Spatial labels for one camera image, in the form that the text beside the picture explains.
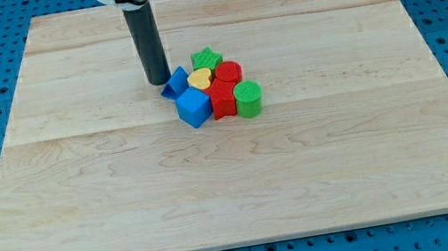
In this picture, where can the blue triangle block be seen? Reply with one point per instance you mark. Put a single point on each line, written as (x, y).
(176, 84)

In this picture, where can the red star block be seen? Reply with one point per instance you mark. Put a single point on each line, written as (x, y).
(222, 99)

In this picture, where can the green cylinder block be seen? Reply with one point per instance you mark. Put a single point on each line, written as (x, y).
(248, 95)

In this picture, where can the blue cube block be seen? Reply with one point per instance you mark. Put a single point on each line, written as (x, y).
(194, 107)

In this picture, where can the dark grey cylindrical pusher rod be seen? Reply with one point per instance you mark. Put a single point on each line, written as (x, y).
(146, 38)

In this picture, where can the light wooden board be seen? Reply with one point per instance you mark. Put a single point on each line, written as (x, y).
(353, 131)

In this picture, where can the yellow heart block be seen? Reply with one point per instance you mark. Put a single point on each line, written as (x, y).
(200, 78)

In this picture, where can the green star block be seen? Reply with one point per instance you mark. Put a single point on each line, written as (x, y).
(206, 59)

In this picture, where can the red cylinder block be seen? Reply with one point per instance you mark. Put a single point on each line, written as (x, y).
(229, 71)

